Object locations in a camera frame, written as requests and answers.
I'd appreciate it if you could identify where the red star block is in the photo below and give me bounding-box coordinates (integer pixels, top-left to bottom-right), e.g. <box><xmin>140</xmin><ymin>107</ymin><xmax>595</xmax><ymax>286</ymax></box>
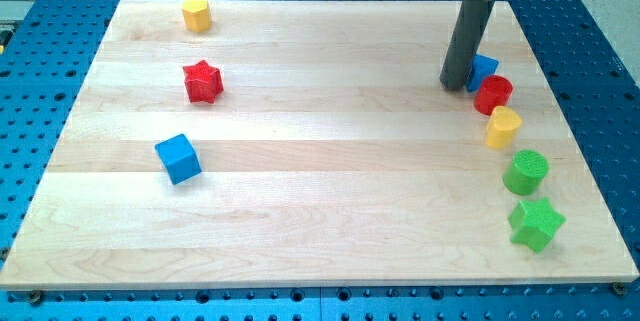
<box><xmin>183</xmin><ymin>60</ymin><xmax>224</xmax><ymax>104</ymax></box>

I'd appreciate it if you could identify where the green star block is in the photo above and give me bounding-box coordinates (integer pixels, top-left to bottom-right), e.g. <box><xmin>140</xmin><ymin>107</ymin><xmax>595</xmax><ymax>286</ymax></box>
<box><xmin>508</xmin><ymin>197</ymin><xmax>566</xmax><ymax>253</ymax></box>

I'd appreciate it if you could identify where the wooden board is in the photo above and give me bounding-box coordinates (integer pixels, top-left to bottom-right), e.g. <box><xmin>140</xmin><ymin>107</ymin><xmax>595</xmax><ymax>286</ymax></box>
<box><xmin>1</xmin><ymin>0</ymin><xmax>638</xmax><ymax>290</ymax></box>

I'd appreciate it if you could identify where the blue cube block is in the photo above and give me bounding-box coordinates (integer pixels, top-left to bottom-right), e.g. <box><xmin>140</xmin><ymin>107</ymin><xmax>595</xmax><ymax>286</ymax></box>
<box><xmin>154</xmin><ymin>134</ymin><xmax>201</xmax><ymax>185</ymax></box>

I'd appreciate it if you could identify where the yellow hexagon block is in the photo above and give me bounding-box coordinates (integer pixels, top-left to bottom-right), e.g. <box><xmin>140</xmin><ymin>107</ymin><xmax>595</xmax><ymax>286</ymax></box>
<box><xmin>182</xmin><ymin>0</ymin><xmax>212</xmax><ymax>32</ymax></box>

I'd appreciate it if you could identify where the blue triangle block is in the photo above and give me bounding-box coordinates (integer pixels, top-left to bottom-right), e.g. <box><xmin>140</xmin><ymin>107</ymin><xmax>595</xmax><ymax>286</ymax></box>
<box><xmin>466</xmin><ymin>54</ymin><xmax>499</xmax><ymax>93</ymax></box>

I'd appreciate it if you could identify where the red cylinder block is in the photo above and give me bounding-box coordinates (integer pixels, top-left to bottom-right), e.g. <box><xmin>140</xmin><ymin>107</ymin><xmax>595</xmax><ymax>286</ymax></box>
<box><xmin>473</xmin><ymin>75</ymin><xmax>513</xmax><ymax>115</ymax></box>

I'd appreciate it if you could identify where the yellow heart block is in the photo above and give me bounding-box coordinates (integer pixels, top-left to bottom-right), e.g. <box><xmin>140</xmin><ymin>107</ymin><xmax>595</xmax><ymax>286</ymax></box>
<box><xmin>485</xmin><ymin>106</ymin><xmax>523</xmax><ymax>149</ymax></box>

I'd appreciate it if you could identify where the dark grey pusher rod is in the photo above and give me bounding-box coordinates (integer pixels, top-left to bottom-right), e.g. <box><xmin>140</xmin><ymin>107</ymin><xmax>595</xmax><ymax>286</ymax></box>
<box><xmin>440</xmin><ymin>0</ymin><xmax>495</xmax><ymax>91</ymax></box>

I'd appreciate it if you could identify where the green cylinder block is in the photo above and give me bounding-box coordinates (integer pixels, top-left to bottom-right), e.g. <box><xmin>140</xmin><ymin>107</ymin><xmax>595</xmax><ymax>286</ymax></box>
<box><xmin>502</xmin><ymin>149</ymin><xmax>549</xmax><ymax>196</ymax></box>

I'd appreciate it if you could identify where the blue perforated metal base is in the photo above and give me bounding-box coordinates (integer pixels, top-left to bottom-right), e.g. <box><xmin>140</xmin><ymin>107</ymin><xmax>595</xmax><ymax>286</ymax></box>
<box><xmin>1</xmin><ymin>0</ymin><xmax>639</xmax><ymax>320</ymax></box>

